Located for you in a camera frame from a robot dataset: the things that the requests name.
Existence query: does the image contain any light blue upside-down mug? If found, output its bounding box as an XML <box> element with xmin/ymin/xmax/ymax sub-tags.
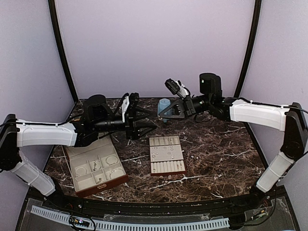
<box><xmin>157</xmin><ymin>98</ymin><xmax>171</xmax><ymax>117</ymax></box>

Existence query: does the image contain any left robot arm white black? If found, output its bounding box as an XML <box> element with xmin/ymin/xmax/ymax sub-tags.
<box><xmin>0</xmin><ymin>93</ymin><xmax>157</xmax><ymax>210</ymax></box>

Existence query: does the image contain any brown jewelry tray cream lining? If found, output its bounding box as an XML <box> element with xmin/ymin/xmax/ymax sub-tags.
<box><xmin>149</xmin><ymin>135</ymin><xmax>187</xmax><ymax>176</ymax></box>

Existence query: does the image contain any white slotted cable duct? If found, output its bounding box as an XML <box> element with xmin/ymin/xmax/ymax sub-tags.
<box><xmin>30</xmin><ymin>205</ymin><xmax>230</xmax><ymax>231</ymax></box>

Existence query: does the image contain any black right corner post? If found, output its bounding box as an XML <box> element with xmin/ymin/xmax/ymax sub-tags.
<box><xmin>234</xmin><ymin>0</ymin><xmax>262</xmax><ymax>98</ymax></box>

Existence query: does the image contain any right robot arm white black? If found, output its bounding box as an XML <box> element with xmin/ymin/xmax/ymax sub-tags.
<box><xmin>159</xmin><ymin>73</ymin><xmax>308</xmax><ymax>209</ymax></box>

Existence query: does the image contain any small circuit board with leds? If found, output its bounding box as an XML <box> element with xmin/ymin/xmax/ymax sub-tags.
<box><xmin>69</xmin><ymin>216</ymin><xmax>90</xmax><ymax>227</ymax></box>

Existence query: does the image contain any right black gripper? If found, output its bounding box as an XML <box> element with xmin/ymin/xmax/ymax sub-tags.
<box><xmin>159</xmin><ymin>94</ymin><xmax>212</xmax><ymax>121</ymax></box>

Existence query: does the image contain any brown jewelry box cream lining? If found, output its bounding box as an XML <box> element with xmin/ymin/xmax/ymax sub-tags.
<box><xmin>62</xmin><ymin>136</ymin><xmax>128</xmax><ymax>198</ymax></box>

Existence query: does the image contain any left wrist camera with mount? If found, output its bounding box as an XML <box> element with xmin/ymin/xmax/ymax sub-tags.
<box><xmin>121</xmin><ymin>92</ymin><xmax>140</xmax><ymax>123</ymax></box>

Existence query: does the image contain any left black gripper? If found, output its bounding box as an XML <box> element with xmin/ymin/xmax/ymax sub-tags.
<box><xmin>93</xmin><ymin>106</ymin><xmax>157</xmax><ymax>141</ymax></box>

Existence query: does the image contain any black front table rail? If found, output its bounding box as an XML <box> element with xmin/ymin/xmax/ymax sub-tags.
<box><xmin>32</xmin><ymin>189</ymin><xmax>276</xmax><ymax>218</ymax></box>

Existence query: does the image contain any black left corner post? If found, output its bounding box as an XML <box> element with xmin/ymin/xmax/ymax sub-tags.
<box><xmin>48</xmin><ymin>0</ymin><xmax>79</xmax><ymax>104</ymax></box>

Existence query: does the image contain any black corner post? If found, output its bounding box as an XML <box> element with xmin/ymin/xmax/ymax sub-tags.
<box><xmin>48</xmin><ymin>0</ymin><xmax>79</xmax><ymax>104</ymax></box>
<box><xmin>234</xmin><ymin>0</ymin><xmax>262</xmax><ymax>98</ymax></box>

